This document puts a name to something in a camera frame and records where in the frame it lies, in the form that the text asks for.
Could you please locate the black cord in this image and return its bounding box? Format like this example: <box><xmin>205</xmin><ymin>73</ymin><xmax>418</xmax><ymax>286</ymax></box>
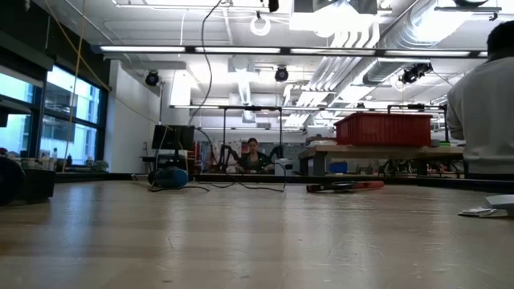
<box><xmin>148</xmin><ymin>0</ymin><xmax>288</xmax><ymax>193</ymax></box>

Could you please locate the person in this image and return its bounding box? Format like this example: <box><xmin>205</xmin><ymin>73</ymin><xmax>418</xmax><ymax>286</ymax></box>
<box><xmin>446</xmin><ymin>19</ymin><xmax>514</xmax><ymax>181</ymax></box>
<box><xmin>239</xmin><ymin>137</ymin><xmax>275</xmax><ymax>174</ymax></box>

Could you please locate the white appliance box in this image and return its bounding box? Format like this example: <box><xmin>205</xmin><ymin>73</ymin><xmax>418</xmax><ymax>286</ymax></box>
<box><xmin>274</xmin><ymin>158</ymin><xmax>299</xmax><ymax>177</ymax></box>

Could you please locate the black computer monitor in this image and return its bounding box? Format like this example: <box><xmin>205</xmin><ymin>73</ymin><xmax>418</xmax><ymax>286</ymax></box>
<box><xmin>151</xmin><ymin>124</ymin><xmax>196</xmax><ymax>152</ymax></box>

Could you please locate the blue round speaker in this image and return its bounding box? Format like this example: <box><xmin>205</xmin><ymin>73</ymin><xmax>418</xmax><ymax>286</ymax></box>
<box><xmin>147</xmin><ymin>168</ymin><xmax>190</xmax><ymax>189</ymax></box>

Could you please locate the red and black hand tool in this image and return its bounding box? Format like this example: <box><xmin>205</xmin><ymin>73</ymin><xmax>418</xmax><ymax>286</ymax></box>
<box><xmin>307</xmin><ymin>180</ymin><xmax>386</xmax><ymax>193</ymax></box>

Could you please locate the red plastic bin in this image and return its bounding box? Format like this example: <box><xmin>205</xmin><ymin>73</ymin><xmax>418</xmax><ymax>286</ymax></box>
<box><xmin>334</xmin><ymin>112</ymin><xmax>434</xmax><ymax>147</ymax></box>

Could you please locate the wooden workbench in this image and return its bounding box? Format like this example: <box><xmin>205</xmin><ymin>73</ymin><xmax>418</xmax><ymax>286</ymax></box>
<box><xmin>299</xmin><ymin>144</ymin><xmax>467</xmax><ymax>180</ymax></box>

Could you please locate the black ceiling device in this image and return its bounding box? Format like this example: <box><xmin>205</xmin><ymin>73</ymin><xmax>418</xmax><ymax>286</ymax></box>
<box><xmin>399</xmin><ymin>63</ymin><xmax>434</xmax><ymax>85</ymax></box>

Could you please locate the white flat packet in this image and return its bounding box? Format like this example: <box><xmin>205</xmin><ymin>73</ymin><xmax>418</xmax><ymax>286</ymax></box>
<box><xmin>458</xmin><ymin>207</ymin><xmax>509</xmax><ymax>219</ymax></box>

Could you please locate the grey flat box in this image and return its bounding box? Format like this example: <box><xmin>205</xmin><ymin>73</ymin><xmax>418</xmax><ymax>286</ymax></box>
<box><xmin>484</xmin><ymin>195</ymin><xmax>514</xmax><ymax>217</ymax></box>

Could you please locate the black background station frame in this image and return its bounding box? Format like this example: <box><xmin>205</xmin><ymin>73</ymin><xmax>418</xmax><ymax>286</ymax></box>
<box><xmin>218</xmin><ymin>105</ymin><xmax>284</xmax><ymax>161</ymax></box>

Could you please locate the black frame pole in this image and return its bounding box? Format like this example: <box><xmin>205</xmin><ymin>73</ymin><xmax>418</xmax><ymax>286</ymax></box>
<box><xmin>91</xmin><ymin>45</ymin><xmax>489</xmax><ymax>58</ymax></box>

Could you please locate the white cable ring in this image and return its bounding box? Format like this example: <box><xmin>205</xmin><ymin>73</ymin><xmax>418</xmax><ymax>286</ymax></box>
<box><xmin>250</xmin><ymin>15</ymin><xmax>272</xmax><ymax>37</ymax></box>

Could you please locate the silver ventilation duct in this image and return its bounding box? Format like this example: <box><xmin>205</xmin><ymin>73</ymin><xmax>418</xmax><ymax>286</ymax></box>
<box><xmin>377</xmin><ymin>0</ymin><xmax>459</xmax><ymax>51</ymax></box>

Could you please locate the yellow hanging cable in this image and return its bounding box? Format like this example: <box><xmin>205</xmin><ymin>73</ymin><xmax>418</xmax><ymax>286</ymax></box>
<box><xmin>61</xmin><ymin>0</ymin><xmax>88</xmax><ymax>173</ymax></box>

